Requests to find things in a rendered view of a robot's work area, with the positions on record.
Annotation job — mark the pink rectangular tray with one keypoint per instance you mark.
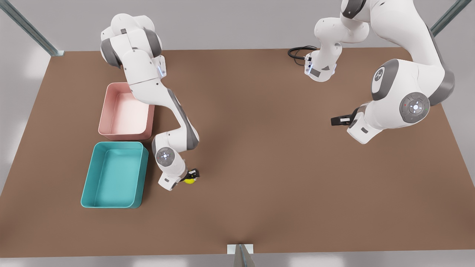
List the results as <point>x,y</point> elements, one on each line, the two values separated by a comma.
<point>127,113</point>

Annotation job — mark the yellow-green ball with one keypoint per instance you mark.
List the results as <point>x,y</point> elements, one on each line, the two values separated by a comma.
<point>189,181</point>

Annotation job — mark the teal rectangular tray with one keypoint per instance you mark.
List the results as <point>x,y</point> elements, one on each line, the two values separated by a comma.
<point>115,175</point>

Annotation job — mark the silver frame post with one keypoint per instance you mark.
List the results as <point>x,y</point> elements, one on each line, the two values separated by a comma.
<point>29,27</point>
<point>241,255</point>
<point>449,15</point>

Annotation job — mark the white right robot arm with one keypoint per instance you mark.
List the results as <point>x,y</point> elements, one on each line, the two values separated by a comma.
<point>148,79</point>

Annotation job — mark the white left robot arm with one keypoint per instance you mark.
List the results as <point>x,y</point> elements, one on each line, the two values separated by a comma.
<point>404,85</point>

